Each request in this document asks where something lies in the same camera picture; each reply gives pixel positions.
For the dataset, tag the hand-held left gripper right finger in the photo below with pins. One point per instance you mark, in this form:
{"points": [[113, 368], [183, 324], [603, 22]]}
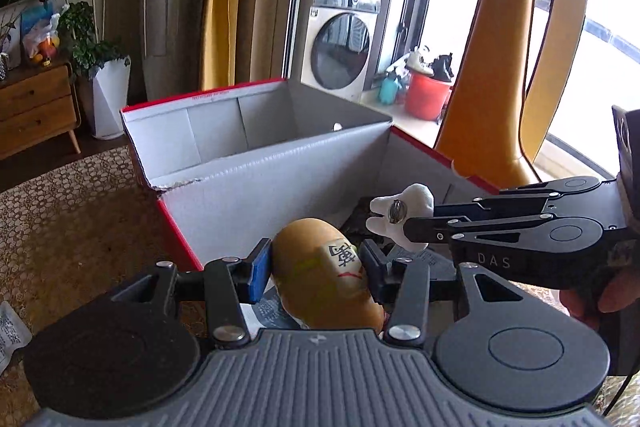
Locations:
{"points": [[374, 269]]}

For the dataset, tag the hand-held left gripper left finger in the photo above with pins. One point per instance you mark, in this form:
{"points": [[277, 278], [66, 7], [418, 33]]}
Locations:
{"points": [[260, 274]]}

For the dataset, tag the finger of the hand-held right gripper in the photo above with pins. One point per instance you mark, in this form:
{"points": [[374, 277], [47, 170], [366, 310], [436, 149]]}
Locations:
{"points": [[490, 206], [475, 229]]}

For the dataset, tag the white printed plastic packet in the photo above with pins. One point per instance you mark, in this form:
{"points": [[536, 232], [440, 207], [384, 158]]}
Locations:
{"points": [[272, 309]]}

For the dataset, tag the yellow round doll toy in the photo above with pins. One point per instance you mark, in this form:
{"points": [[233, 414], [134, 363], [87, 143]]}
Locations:
{"points": [[315, 272]]}

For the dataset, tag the white plush toy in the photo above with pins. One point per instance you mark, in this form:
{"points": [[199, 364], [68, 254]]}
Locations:
{"points": [[417, 199]]}

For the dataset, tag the red cardboard shoe box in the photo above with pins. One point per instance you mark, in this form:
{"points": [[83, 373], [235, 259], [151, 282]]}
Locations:
{"points": [[240, 187]]}

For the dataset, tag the person's right hand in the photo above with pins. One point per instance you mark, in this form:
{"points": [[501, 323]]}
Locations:
{"points": [[620, 292]]}

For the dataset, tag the red plastic bucket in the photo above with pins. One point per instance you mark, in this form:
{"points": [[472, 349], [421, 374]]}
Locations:
{"points": [[425, 97]]}

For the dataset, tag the black shoe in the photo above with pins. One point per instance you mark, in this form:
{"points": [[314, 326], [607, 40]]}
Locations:
{"points": [[442, 67]]}

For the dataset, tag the yellow giraffe figure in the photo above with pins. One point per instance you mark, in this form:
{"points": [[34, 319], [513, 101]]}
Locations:
{"points": [[495, 57]]}

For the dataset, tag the teal spray bottle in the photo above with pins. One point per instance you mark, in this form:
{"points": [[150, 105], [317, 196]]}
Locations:
{"points": [[388, 89]]}

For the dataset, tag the white washing machine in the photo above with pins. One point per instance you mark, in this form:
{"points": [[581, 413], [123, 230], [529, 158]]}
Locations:
{"points": [[340, 47]]}

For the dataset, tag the white angular planter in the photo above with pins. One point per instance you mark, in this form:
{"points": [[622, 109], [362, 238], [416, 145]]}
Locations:
{"points": [[112, 102]]}

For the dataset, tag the white printed sachet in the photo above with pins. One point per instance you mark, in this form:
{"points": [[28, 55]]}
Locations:
{"points": [[12, 332]]}

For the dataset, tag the wooden drawer cabinet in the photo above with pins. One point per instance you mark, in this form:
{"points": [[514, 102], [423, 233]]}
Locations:
{"points": [[35, 107]]}

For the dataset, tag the plastic bag of fruit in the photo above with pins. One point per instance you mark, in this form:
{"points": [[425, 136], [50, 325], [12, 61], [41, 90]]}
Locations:
{"points": [[42, 42]]}

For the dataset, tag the small plant in dark pot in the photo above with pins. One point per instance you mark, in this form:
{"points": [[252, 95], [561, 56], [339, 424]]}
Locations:
{"points": [[3, 66]]}

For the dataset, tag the blue picture board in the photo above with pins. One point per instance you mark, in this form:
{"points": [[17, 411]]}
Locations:
{"points": [[32, 14]]}

